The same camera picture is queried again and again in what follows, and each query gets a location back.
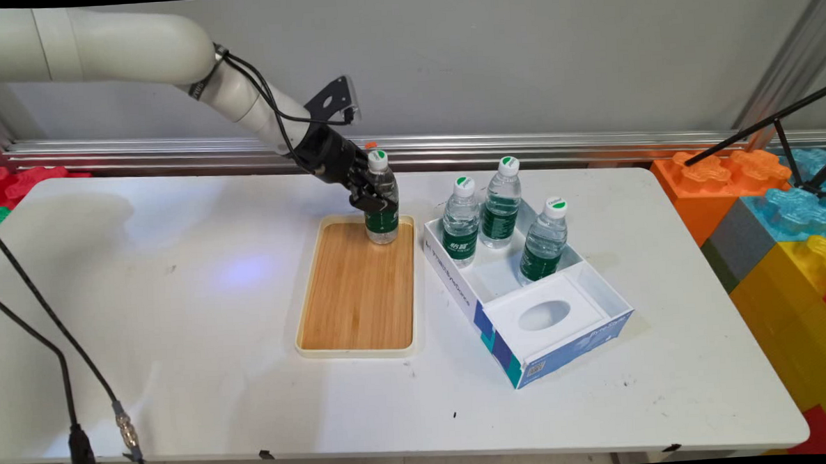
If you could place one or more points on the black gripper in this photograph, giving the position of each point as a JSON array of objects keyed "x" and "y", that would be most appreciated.
[{"x": 329, "y": 155}]

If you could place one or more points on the green label water bottle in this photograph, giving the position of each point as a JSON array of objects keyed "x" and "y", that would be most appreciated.
[
  {"x": 383, "y": 226},
  {"x": 544, "y": 244},
  {"x": 462, "y": 233},
  {"x": 501, "y": 207}
]

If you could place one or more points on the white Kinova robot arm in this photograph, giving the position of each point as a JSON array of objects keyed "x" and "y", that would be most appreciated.
[{"x": 133, "y": 42}]

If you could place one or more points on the bamboo tray with cream rim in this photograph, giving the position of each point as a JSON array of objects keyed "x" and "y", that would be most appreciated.
[{"x": 360, "y": 297}]

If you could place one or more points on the white and blue cardboard box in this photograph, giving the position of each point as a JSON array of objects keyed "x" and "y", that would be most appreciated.
[{"x": 457, "y": 293}]

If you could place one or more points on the orange foam block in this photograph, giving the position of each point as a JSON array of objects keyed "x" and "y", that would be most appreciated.
[{"x": 697, "y": 198}]

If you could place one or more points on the grey foam block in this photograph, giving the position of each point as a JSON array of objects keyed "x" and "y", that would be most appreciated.
[{"x": 737, "y": 242}]

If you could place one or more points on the black tripod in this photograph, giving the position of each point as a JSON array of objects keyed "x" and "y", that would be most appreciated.
[{"x": 750, "y": 130}]

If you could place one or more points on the cyan foam block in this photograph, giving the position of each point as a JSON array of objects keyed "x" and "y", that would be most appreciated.
[
  {"x": 792, "y": 212},
  {"x": 811, "y": 162}
]

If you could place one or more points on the colourful giant building blocks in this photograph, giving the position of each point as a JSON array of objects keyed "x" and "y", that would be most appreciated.
[{"x": 786, "y": 313}]

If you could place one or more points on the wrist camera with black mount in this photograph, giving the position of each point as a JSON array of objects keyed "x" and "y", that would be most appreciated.
[{"x": 337, "y": 92}]

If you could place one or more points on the aluminium frame rail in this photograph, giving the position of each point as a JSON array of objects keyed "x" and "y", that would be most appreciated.
[{"x": 590, "y": 144}]

